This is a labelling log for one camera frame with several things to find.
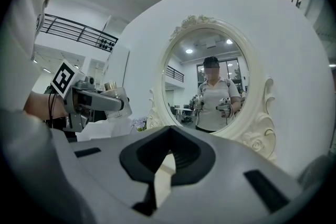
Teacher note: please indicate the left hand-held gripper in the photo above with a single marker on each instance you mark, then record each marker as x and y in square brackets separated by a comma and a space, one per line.
[63, 78]

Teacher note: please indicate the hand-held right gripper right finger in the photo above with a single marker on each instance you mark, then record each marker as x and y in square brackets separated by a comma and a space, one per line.
[223, 191]

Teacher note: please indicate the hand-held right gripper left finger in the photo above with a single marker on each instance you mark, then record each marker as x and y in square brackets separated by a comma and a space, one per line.
[113, 178]

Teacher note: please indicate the person's left forearm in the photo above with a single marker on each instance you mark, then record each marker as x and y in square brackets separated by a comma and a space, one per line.
[42, 105]

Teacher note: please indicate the purple artificial flowers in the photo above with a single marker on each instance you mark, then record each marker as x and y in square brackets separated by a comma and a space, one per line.
[140, 123]

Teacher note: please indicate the white oval framed mirror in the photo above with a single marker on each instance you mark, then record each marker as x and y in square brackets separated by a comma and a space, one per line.
[257, 102]

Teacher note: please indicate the person's white shirt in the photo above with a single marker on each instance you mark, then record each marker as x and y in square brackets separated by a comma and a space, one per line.
[21, 34]

